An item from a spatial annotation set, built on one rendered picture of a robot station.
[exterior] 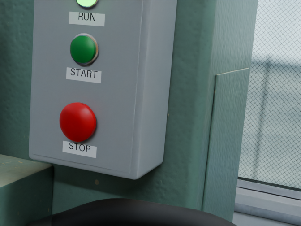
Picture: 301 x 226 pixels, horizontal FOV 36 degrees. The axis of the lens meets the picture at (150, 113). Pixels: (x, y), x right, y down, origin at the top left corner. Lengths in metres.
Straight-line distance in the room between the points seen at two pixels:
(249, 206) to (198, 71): 1.47
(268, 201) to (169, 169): 1.42
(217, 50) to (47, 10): 0.15
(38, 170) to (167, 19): 0.18
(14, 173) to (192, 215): 0.16
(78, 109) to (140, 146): 0.05
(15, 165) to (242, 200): 1.45
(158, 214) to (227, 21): 0.19
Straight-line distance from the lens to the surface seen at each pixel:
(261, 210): 1.83
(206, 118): 0.40
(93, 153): 0.37
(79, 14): 0.36
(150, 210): 0.38
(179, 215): 0.37
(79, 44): 0.35
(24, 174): 0.43
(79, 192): 0.45
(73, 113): 0.36
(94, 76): 0.36
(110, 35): 0.35
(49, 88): 0.38
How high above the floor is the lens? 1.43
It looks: 10 degrees down
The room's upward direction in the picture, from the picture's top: 5 degrees clockwise
